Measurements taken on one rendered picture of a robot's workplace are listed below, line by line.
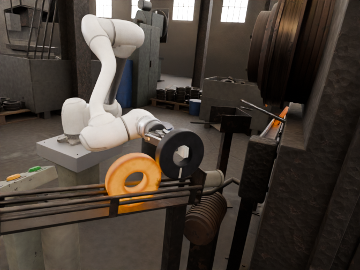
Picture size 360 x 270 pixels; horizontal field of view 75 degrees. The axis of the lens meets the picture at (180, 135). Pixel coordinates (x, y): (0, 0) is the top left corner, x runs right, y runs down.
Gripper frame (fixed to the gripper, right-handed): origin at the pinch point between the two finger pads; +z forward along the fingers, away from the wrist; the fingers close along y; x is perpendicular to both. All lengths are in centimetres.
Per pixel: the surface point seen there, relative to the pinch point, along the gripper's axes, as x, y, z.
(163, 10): 206, -365, -800
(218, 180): -12.2, -14.6, 2.4
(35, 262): -56, 42, -34
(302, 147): 6.7, -20.6, 24.4
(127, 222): -76, -7, -70
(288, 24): 39, -35, 2
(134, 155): 0.0, 14.6, 0.7
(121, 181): -6.6, 18.2, 1.5
